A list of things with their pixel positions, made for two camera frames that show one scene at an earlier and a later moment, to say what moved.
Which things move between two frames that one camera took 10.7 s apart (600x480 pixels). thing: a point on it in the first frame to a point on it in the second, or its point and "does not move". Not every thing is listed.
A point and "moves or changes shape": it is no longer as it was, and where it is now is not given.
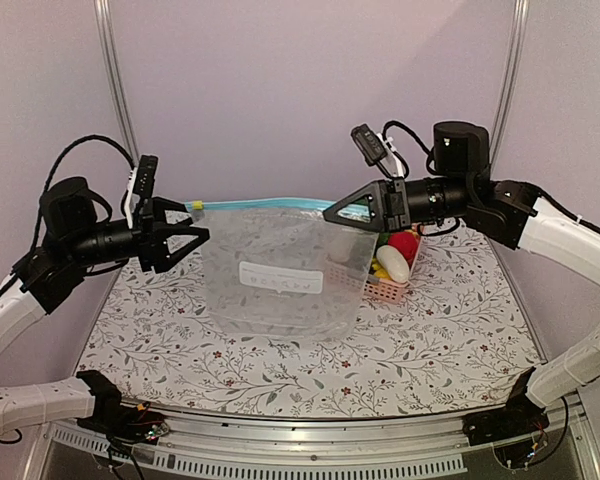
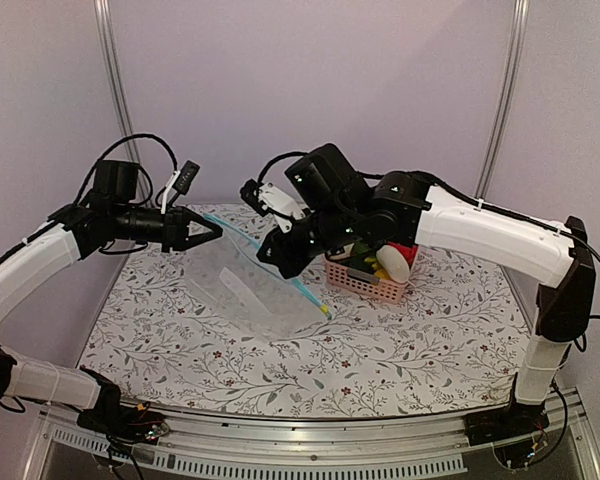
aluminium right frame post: (508, 80) does not move
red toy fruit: (405, 242) does not move
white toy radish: (393, 262) does not move
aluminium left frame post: (106, 40) does not move
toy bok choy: (382, 240) moves or changes shape
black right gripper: (386, 197) to (283, 260)
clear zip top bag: (280, 269) moves or changes shape
